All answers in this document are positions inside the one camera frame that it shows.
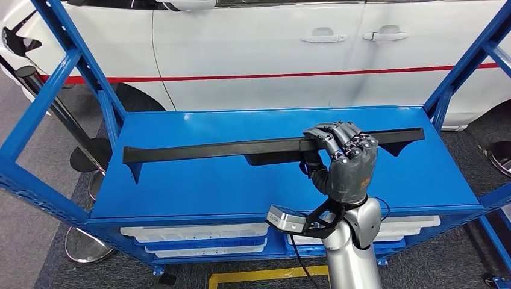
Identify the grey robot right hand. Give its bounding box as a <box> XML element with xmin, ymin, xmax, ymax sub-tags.
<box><xmin>300</xmin><ymin>121</ymin><xmax>379</xmax><ymax>205</ymax></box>

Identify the black plastic plate frame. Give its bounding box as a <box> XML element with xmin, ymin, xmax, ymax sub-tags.
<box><xmin>122</xmin><ymin>127</ymin><xmax>425</xmax><ymax>184</ymax></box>

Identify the blue metal shelf rack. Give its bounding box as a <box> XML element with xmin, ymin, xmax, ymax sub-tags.
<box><xmin>0</xmin><ymin>0</ymin><xmax>511</xmax><ymax>277</ymax></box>

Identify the blue plastic crate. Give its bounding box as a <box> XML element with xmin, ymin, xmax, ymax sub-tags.
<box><xmin>133</xmin><ymin>236</ymin><xmax>268</xmax><ymax>252</ymax></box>
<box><xmin>284</xmin><ymin>237</ymin><xmax>406</xmax><ymax>257</ymax></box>

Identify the dark round stanchion base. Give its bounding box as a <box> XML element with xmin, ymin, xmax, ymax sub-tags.
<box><xmin>487</xmin><ymin>141</ymin><xmax>511</xmax><ymax>178</ymax></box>

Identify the white car red stripe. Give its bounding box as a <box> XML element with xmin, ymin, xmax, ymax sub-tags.
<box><xmin>0</xmin><ymin>0</ymin><xmax>511</xmax><ymax>132</ymax></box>

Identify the black base stanchion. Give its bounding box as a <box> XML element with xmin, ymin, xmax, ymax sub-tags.
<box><xmin>69</xmin><ymin>137</ymin><xmax>113</xmax><ymax>173</ymax></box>

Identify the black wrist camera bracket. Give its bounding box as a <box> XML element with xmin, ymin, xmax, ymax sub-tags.
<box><xmin>303</xmin><ymin>198</ymin><xmax>346</xmax><ymax>240</ymax></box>

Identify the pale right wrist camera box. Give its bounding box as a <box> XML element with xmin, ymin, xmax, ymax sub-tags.
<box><xmin>266</xmin><ymin>204</ymin><xmax>307</xmax><ymax>234</ymax></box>

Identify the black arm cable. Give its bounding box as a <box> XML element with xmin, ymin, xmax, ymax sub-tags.
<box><xmin>289</xmin><ymin>234</ymin><xmax>320</xmax><ymax>289</ymax></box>

